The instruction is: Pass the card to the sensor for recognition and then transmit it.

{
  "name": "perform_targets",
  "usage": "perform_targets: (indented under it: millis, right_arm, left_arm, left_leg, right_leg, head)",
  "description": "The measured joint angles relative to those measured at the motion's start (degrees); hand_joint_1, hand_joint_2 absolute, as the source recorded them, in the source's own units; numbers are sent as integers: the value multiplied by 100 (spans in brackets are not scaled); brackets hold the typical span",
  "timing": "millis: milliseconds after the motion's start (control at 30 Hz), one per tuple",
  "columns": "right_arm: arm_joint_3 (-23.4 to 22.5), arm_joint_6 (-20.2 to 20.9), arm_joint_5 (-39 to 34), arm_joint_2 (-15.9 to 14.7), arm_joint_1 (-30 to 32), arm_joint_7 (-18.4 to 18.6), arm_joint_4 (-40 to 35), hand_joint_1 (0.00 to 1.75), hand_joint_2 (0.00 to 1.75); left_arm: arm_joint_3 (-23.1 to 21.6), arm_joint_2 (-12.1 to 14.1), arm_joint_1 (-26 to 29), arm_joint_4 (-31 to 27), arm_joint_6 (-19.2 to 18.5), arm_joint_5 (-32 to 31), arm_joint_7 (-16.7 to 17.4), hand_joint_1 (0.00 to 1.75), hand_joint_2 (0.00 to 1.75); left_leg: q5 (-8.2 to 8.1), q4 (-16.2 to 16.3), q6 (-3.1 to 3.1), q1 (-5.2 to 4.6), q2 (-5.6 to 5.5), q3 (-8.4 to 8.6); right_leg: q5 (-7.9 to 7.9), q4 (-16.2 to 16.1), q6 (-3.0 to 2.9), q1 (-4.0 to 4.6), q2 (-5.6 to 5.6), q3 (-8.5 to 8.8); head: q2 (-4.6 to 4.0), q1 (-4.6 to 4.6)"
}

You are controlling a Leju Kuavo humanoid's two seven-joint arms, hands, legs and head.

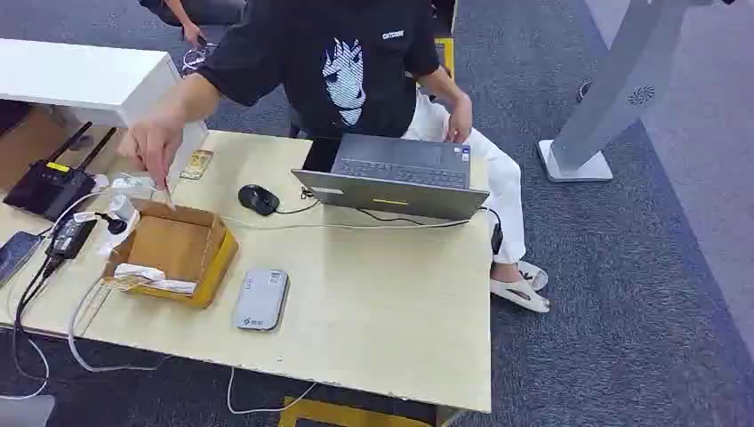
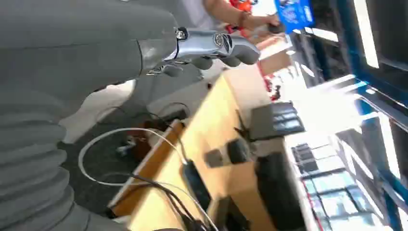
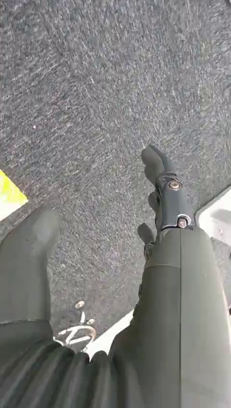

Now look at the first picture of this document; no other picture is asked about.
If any person's right hand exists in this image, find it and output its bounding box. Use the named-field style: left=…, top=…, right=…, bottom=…
left=116, top=110, right=186, bottom=193

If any person's left hand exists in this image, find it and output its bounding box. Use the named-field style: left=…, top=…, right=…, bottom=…
left=444, top=93, right=475, bottom=146

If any gold printed card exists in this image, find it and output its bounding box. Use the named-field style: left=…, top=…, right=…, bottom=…
left=179, top=149, right=215, bottom=181

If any yellow chair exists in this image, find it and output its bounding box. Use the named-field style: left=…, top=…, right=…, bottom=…
left=434, top=36, right=456, bottom=81

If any grey laptop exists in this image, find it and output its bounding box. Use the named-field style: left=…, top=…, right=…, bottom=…
left=291, top=133, right=491, bottom=222

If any white cabinet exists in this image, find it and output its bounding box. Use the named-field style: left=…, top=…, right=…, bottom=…
left=0, top=37, right=209, bottom=191

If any black plug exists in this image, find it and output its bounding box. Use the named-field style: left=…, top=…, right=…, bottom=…
left=95, top=212, right=128, bottom=237

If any open wooden card box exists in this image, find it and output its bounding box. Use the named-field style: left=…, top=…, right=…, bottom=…
left=100, top=198, right=240, bottom=310

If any black router with antennas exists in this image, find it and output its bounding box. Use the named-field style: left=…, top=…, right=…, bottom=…
left=3, top=121, right=118, bottom=223

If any black computer mouse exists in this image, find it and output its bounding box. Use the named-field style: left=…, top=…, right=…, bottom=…
left=237, top=184, right=282, bottom=217

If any person at laptop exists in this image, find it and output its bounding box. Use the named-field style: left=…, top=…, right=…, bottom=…
left=126, top=0, right=552, bottom=315

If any black power adapter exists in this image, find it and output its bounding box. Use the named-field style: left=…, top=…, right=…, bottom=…
left=44, top=216, right=100, bottom=261

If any person in background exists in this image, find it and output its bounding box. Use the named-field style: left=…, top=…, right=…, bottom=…
left=137, top=0, right=249, bottom=50

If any grey floor stand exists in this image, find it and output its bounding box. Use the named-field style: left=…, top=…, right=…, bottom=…
left=536, top=0, right=737, bottom=184

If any white sandal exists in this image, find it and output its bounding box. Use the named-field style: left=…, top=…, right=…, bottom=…
left=489, top=277, right=552, bottom=315
left=514, top=260, right=549, bottom=293

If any dark smartphone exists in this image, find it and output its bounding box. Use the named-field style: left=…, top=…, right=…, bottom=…
left=0, top=230, right=44, bottom=288

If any grey card reader device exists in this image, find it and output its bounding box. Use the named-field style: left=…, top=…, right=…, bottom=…
left=231, top=268, right=291, bottom=333

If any pale grey panel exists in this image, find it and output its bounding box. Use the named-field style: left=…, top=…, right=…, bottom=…
left=0, top=394, right=56, bottom=427

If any white wire bundle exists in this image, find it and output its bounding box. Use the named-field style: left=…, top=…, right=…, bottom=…
left=180, top=42, right=218, bottom=76

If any black laptop power cable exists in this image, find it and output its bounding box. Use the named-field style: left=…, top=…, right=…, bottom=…
left=356, top=205, right=505, bottom=255

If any black mouse cable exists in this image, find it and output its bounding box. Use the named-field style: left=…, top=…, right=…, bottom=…
left=274, top=186, right=323, bottom=216

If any black adapter cable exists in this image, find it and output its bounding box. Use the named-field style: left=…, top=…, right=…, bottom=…
left=12, top=254, right=65, bottom=334

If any white looped cable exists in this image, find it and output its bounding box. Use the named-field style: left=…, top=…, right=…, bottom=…
left=66, top=275, right=173, bottom=375

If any white hanging cable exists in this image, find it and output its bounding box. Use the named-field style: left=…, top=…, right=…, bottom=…
left=0, top=327, right=52, bottom=402

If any thin white cable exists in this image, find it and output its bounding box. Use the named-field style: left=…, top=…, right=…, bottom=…
left=226, top=366, right=319, bottom=416

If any yellow desk frame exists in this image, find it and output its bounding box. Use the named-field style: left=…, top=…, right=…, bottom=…
left=277, top=396, right=468, bottom=427

